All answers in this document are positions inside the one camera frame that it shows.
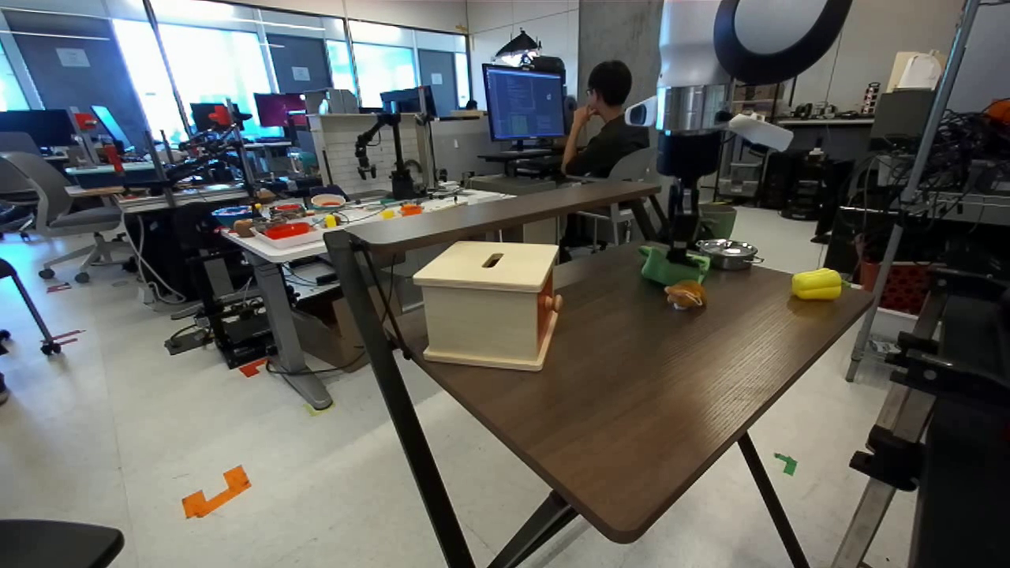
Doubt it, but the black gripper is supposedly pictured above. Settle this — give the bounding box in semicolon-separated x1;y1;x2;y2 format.
657;127;725;264

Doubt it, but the green towel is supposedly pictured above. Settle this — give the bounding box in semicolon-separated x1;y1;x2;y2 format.
636;244;712;290

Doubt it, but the silver metal bowl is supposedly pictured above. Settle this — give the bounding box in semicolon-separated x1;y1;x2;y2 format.
694;236;761;275

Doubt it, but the orange toy animal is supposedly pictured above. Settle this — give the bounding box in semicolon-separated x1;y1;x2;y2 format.
663;278;710;316

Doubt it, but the seated person in dark shirt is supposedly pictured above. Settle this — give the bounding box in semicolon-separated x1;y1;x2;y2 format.
559;56;654;182

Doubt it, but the yellow toy bell pepper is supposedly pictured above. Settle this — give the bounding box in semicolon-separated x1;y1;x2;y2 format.
789;264;847;301

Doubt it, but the computer monitor with blue screen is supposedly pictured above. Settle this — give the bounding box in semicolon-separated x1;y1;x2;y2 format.
478;60;571;147

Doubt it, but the red crate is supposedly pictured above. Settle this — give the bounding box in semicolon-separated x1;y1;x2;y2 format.
854;258;935;316

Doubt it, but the wooden box with red drawer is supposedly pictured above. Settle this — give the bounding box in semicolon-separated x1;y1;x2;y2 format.
409;240;565;376

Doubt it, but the aluminium pole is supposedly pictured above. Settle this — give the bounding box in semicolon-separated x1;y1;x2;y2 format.
847;0;991;381

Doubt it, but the black metal stand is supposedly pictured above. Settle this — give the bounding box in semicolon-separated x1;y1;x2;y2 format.
829;261;1010;568

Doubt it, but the white work table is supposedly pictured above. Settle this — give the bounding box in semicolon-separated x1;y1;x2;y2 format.
216;187;518;412

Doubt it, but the monitor with red screen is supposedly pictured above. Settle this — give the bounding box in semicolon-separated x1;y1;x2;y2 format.
248;92;313;132

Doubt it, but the grey office chair on wheels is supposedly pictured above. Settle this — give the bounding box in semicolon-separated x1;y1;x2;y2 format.
0;147;134;283

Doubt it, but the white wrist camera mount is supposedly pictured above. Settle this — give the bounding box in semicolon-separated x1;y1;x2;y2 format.
724;109;798;153

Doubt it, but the orange floor tape bracket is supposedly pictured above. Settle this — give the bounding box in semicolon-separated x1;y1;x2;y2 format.
181;463;254;520

